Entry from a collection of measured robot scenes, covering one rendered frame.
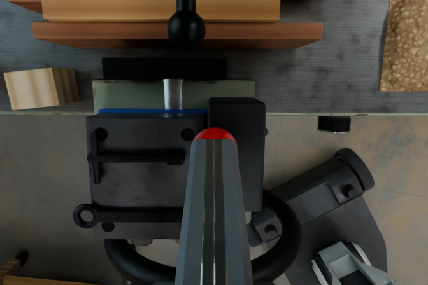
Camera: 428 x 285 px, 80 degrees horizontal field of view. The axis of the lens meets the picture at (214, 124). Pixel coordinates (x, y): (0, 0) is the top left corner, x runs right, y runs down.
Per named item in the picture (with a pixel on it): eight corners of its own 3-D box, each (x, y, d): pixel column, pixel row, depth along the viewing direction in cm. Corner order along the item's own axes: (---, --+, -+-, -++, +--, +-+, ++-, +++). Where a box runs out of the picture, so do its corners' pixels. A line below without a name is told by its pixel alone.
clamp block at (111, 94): (128, 185, 33) (97, 224, 24) (122, 78, 30) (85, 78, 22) (244, 186, 33) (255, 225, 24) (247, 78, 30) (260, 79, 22)
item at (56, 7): (90, 35, 27) (42, 19, 19) (88, 16, 26) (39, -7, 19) (262, 35, 27) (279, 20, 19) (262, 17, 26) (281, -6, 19)
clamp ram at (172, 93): (141, 133, 28) (107, 159, 19) (137, 63, 27) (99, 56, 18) (223, 133, 28) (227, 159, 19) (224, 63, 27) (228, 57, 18)
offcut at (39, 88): (80, 101, 28) (59, 105, 24) (39, 105, 28) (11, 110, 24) (74, 69, 27) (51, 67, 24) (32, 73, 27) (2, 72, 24)
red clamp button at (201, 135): (192, 169, 17) (190, 175, 16) (191, 125, 17) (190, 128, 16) (236, 169, 17) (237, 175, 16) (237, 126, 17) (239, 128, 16)
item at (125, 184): (111, 215, 24) (81, 256, 18) (102, 96, 22) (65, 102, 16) (253, 215, 24) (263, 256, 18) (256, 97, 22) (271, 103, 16)
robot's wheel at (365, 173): (340, 139, 117) (349, 167, 127) (330, 144, 117) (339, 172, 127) (370, 165, 99) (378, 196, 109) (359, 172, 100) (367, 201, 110)
